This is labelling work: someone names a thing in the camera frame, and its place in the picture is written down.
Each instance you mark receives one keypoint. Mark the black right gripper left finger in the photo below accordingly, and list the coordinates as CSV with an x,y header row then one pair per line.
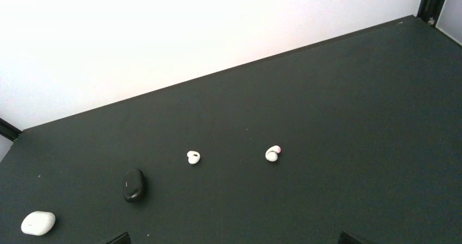
x,y
123,238

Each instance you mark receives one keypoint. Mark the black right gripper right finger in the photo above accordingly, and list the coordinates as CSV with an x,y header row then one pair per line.
x,y
346,238

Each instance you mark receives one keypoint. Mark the black earbud charging case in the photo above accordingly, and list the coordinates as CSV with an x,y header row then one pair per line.
x,y
134,186

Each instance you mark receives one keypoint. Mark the white earbud charging case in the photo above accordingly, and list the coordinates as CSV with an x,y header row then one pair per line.
x,y
38,223

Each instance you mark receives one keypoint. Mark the white earbud left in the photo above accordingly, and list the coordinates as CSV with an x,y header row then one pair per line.
x,y
193,157

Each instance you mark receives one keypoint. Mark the white earbud with pink tip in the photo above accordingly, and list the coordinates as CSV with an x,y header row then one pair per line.
x,y
272,153

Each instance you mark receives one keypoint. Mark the black frame post left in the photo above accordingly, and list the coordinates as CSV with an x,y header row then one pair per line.
x,y
9,131

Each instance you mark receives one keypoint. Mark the black frame post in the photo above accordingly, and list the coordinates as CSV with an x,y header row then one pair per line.
x,y
9,131
429,11

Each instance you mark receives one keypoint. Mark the black frame post right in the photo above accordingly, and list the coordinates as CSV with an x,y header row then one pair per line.
x,y
429,11

